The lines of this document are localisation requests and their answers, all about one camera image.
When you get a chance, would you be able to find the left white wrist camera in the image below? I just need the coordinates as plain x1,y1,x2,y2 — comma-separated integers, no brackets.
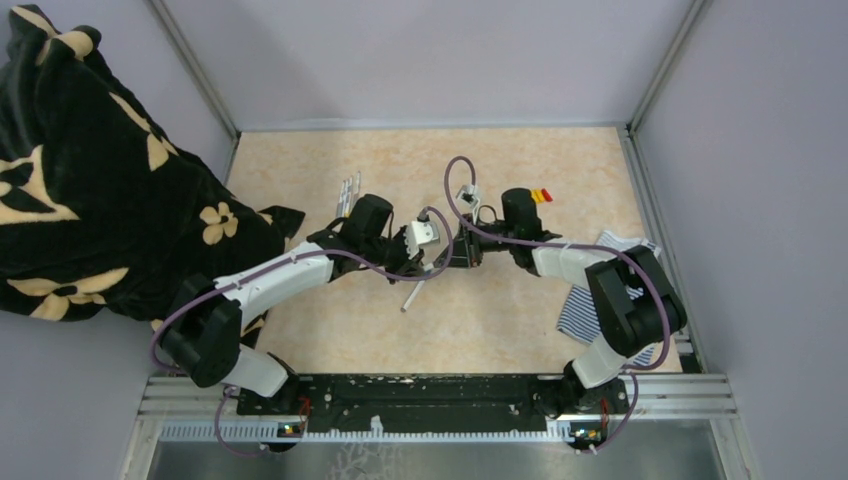
404,220,441,259

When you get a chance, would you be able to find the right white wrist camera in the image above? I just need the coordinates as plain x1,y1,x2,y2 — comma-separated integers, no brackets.
455,184,482,212

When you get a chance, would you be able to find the blue striped cloth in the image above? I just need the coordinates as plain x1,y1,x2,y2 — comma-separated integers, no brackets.
556,229,664,367

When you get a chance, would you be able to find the green end white marker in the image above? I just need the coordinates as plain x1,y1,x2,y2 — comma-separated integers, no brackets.
337,177,353,217

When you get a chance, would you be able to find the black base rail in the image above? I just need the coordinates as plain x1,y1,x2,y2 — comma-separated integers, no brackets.
237,374,631,450

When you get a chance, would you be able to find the blue cap white marker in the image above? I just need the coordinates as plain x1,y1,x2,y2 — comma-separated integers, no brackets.
400,281,425,313

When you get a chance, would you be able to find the black floral blanket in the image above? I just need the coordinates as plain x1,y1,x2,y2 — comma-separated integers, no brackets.
1,4,305,327

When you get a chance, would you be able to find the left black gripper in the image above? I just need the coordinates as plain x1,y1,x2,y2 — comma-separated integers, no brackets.
362,225,424,283

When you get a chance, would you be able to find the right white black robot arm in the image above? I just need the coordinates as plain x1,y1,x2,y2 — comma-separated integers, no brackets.
448,184,688,414

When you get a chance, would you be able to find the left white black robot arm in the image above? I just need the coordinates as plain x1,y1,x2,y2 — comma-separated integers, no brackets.
154,194,440,414

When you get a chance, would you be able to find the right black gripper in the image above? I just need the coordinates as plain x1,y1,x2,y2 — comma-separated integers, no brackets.
435,212,518,268

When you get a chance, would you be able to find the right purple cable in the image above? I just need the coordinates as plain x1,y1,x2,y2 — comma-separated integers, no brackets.
443,155,674,458

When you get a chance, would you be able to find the orange cap white marker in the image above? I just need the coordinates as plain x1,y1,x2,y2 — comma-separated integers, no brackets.
342,176,355,217

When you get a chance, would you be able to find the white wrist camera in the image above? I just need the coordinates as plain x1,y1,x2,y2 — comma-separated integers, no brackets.
404,220,441,259
455,184,482,212

